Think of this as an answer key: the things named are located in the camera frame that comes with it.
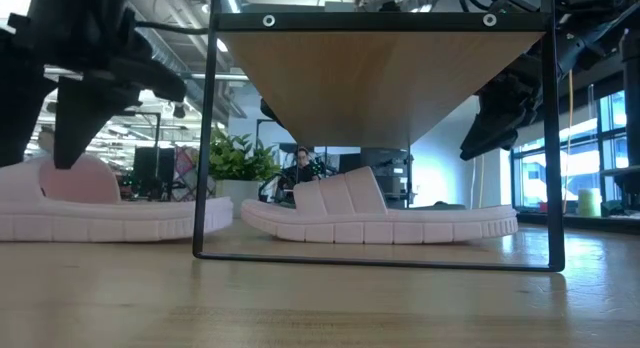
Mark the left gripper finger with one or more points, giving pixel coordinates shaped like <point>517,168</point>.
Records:
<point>20,113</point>
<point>80,118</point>

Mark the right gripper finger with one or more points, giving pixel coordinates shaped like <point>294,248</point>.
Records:
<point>480,138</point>
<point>506,130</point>

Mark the pink slide sandal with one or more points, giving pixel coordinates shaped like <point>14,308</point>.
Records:
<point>125,220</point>
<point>375,223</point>

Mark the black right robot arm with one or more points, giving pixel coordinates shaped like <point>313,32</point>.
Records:
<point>595,38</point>

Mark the black equipment cabinet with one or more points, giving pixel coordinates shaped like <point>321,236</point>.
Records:
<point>395,163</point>

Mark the black monitor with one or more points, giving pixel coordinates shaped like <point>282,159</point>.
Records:
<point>152,170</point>

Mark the pale green roll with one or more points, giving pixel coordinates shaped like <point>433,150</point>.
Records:
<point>590,203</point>

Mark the colourful patterned quilt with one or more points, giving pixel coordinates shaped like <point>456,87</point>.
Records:
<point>185,173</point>

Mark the green potted plant white pot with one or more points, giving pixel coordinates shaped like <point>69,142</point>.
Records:
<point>240,158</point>

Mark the person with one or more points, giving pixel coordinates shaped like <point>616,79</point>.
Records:
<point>302,160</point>

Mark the wooden shelf black metal frame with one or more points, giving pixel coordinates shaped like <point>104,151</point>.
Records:
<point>375,78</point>

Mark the black table frame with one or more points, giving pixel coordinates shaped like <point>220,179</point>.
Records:
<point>590,223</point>

